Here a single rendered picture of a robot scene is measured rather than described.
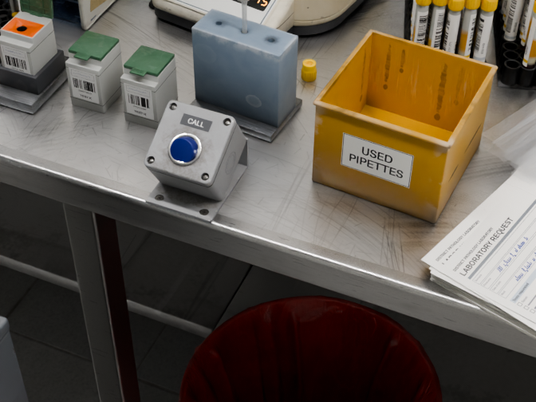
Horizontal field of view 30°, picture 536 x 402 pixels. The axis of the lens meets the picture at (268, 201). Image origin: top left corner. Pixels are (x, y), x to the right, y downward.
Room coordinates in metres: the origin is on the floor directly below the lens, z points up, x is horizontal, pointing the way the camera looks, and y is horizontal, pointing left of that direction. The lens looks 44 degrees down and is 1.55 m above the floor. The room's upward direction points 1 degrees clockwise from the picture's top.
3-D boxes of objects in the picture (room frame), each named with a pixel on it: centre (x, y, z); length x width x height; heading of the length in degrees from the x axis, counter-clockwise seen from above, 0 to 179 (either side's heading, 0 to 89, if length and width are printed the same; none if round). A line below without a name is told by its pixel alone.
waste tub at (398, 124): (0.75, -0.13, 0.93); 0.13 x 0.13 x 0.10; 63
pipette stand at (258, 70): (0.83, 0.03, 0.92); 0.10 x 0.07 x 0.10; 62
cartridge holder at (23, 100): (0.87, 0.26, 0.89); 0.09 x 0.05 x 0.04; 157
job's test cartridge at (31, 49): (0.87, 0.26, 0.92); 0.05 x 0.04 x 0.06; 157
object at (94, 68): (0.85, 0.18, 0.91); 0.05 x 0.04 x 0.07; 157
